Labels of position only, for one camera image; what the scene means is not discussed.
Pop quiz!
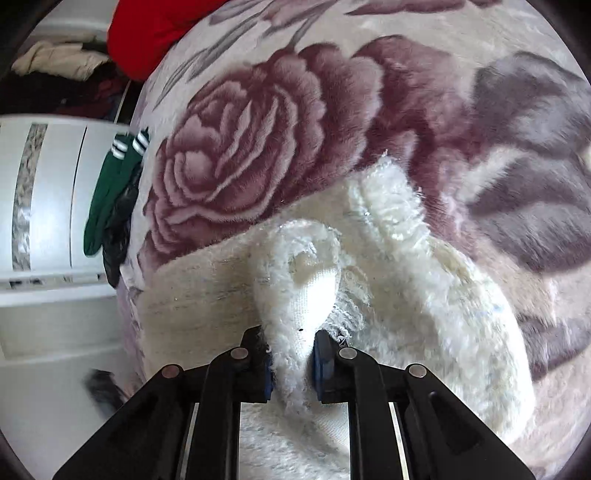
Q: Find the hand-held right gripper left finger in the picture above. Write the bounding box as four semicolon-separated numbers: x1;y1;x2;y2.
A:
52;325;274;480

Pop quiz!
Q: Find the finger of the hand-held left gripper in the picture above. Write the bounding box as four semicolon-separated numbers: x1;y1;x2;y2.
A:
85;368;129;412

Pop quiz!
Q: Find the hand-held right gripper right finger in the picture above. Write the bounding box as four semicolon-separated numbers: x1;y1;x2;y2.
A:
313;329;537;480

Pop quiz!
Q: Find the white fluffy towel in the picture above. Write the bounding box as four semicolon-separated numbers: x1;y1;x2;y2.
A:
137;150;537;480

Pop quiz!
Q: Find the pile of dark clothes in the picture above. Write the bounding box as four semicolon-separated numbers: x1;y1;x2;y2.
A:
0;60;131;123

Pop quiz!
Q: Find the black jacket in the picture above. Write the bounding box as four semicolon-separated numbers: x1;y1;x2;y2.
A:
102;170;142;289

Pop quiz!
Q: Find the green garment with white stripes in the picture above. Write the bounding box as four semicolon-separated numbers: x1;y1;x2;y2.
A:
83;128;151;257

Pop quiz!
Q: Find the white wardrobe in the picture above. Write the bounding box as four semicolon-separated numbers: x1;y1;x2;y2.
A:
0;114;139;361

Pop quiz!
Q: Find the floral plush blanket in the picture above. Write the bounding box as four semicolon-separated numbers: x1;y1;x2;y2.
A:
115;0;591;480

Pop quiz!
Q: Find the beige garment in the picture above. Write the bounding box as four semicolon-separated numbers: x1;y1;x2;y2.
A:
11;41;110;82

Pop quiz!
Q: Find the red garment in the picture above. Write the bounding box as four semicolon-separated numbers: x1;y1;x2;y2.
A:
107;0;232;84

